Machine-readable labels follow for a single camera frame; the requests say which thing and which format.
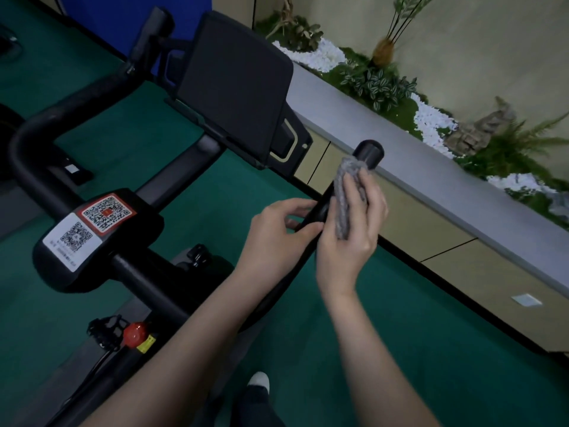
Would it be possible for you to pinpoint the person's right forearm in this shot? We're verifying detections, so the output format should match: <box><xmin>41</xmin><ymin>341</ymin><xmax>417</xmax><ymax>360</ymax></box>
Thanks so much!
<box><xmin>320</xmin><ymin>291</ymin><xmax>442</xmax><ymax>427</ymax></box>

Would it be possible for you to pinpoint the black bike handlebar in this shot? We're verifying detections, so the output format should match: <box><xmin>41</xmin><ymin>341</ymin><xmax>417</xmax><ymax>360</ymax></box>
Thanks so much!
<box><xmin>8</xmin><ymin>6</ymin><xmax>386</xmax><ymax>335</ymax></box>

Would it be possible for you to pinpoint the person's left forearm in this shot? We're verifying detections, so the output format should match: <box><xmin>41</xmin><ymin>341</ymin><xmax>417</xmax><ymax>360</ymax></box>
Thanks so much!
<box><xmin>82</xmin><ymin>261</ymin><xmax>287</xmax><ymax>427</ymax></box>

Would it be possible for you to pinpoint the red code sticker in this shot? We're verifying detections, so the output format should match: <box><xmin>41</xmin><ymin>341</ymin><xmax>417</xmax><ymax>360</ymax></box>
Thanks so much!
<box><xmin>75</xmin><ymin>193</ymin><xmax>137</xmax><ymax>238</ymax></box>

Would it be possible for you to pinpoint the black bike display screen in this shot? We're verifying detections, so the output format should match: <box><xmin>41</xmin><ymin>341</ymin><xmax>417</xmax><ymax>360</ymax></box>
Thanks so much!
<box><xmin>165</xmin><ymin>11</ymin><xmax>314</xmax><ymax>179</ymax></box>

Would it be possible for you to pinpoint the patch of white pebbles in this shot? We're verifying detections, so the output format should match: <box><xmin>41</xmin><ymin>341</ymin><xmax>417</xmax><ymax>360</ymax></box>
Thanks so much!
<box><xmin>271</xmin><ymin>37</ymin><xmax>348</xmax><ymax>74</ymax></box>
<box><xmin>486</xmin><ymin>173</ymin><xmax>557</xmax><ymax>194</ymax></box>
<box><xmin>409</xmin><ymin>93</ymin><xmax>459</xmax><ymax>160</ymax></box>

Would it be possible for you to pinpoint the person's dark trouser leg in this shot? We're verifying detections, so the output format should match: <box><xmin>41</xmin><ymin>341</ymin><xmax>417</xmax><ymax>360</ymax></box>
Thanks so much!
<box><xmin>230</xmin><ymin>386</ymin><xmax>286</xmax><ymax>427</ymax></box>

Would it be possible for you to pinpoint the white code sticker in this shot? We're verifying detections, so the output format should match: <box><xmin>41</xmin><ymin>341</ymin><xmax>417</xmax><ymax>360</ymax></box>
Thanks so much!
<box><xmin>42</xmin><ymin>212</ymin><xmax>104</xmax><ymax>273</ymax></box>

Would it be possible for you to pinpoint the variegated leafy plant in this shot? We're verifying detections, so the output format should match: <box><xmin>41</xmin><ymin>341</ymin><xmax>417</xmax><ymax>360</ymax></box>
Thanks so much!
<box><xmin>340</xmin><ymin>59</ymin><xmax>419</xmax><ymax>113</ymax></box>

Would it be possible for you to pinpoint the brown decorative rock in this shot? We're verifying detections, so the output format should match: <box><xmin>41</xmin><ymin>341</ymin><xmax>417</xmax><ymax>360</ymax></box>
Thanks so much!
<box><xmin>444</xmin><ymin>96</ymin><xmax>519</xmax><ymax>157</ymax></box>

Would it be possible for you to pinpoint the beige wooden cabinet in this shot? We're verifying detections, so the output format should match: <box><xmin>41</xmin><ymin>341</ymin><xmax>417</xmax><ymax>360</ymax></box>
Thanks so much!
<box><xmin>293</xmin><ymin>126</ymin><xmax>569</xmax><ymax>353</ymax></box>

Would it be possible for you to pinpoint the blue panel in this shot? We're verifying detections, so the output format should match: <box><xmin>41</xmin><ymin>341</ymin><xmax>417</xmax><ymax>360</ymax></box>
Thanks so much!
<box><xmin>60</xmin><ymin>0</ymin><xmax>214</xmax><ymax>79</ymax></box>

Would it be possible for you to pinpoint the red resistance knob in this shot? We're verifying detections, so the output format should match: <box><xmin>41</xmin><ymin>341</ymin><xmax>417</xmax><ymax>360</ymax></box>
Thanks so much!
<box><xmin>122</xmin><ymin>322</ymin><xmax>148</xmax><ymax>349</ymax></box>

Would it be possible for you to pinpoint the person's left hand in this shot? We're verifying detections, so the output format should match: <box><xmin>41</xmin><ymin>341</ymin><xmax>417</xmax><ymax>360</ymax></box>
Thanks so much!
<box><xmin>235</xmin><ymin>197</ymin><xmax>325</xmax><ymax>287</ymax></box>

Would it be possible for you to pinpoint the grey planter ledge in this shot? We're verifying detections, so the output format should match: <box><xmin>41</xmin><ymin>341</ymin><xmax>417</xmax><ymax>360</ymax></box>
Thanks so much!
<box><xmin>284</xmin><ymin>62</ymin><xmax>569</xmax><ymax>299</ymax></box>

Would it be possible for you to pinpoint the person's right hand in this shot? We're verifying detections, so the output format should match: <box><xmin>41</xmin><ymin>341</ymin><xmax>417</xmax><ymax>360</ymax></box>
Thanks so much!
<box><xmin>316</xmin><ymin>166</ymin><xmax>390</xmax><ymax>300</ymax></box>

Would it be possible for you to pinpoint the black exercise bike frame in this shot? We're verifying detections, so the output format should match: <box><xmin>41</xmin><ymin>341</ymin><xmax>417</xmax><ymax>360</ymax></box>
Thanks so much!
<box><xmin>40</xmin><ymin>135</ymin><xmax>252</xmax><ymax>427</ymax></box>

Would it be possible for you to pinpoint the grey cleaning cloth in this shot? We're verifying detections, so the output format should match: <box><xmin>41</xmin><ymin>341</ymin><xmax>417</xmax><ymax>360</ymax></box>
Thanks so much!
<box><xmin>333</xmin><ymin>156</ymin><xmax>370</xmax><ymax>240</ymax></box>

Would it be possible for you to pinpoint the palm plant with tan trunk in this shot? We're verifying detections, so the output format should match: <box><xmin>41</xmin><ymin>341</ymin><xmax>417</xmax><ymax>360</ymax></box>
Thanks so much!
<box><xmin>371</xmin><ymin>0</ymin><xmax>442</xmax><ymax>68</ymax></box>

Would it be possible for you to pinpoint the dark shrub with dry branch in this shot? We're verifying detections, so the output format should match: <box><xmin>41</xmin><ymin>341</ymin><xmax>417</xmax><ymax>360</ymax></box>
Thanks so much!
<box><xmin>255</xmin><ymin>0</ymin><xmax>325</xmax><ymax>53</ymax></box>

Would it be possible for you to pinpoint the green fern plant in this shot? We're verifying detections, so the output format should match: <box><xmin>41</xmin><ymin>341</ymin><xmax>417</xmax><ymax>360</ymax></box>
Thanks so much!
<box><xmin>457</xmin><ymin>112</ymin><xmax>569</xmax><ymax>185</ymax></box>

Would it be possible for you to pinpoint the black bike pedal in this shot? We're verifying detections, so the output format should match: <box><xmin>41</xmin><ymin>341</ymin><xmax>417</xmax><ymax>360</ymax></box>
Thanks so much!
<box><xmin>86</xmin><ymin>314</ymin><xmax>130</xmax><ymax>353</ymax></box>

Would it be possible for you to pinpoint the person's white shoe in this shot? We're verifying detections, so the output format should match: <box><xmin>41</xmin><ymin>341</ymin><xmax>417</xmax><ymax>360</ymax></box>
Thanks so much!
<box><xmin>247</xmin><ymin>372</ymin><xmax>271</xmax><ymax>395</ymax></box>

